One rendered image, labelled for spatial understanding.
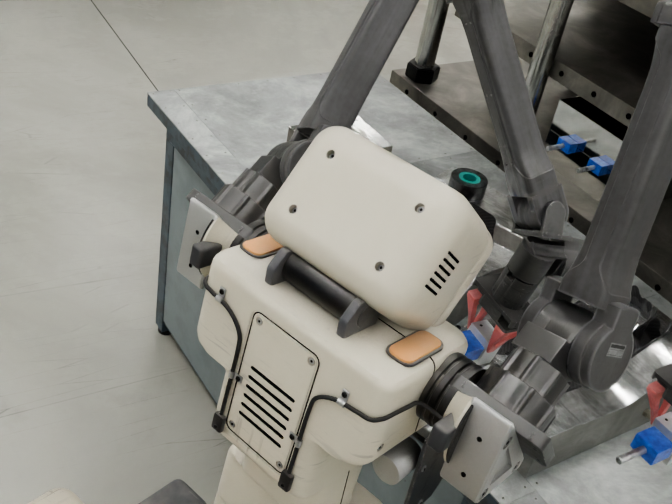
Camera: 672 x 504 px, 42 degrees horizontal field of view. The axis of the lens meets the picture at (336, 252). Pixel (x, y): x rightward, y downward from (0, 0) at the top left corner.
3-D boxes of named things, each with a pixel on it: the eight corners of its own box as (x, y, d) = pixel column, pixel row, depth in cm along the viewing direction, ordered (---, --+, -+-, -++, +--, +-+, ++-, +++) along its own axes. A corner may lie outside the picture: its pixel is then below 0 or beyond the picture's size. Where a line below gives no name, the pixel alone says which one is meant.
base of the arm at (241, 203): (183, 194, 112) (246, 239, 107) (224, 148, 114) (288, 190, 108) (209, 225, 120) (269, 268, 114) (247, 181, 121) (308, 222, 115)
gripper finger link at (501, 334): (486, 326, 146) (511, 286, 140) (512, 358, 142) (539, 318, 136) (457, 333, 142) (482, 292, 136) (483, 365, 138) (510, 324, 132)
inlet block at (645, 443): (624, 485, 124) (638, 460, 121) (599, 460, 128) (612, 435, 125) (681, 458, 131) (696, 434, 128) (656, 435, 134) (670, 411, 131)
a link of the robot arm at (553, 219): (514, 197, 135) (548, 199, 127) (573, 207, 140) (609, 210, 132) (502, 273, 136) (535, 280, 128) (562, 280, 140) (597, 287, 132)
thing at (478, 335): (432, 376, 137) (447, 354, 134) (415, 353, 140) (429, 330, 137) (489, 363, 145) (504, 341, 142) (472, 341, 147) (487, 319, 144)
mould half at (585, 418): (524, 479, 137) (550, 420, 129) (427, 371, 154) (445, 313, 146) (717, 390, 163) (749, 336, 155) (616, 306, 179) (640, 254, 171)
